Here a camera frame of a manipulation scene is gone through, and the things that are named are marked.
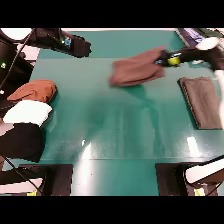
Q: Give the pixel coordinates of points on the grey-brown folded garment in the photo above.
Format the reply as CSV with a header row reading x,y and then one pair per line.
x,y
201,101

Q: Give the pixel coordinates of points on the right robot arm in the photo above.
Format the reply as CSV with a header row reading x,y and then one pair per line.
x,y
197,54

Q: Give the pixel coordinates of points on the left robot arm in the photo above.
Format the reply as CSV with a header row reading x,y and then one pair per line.
x,y
50,38

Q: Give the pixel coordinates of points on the brown garment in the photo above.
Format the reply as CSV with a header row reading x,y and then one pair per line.
x,y
136,68

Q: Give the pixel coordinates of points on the black garment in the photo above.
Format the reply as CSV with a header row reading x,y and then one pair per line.
x,y
21,141

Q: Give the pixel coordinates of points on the white garment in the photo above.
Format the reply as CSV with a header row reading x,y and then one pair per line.
x,y
28,111

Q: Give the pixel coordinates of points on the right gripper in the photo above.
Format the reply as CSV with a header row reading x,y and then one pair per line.
x,y
166,58

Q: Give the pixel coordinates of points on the orange garment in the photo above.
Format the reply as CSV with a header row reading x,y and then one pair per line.
x,y
35,90

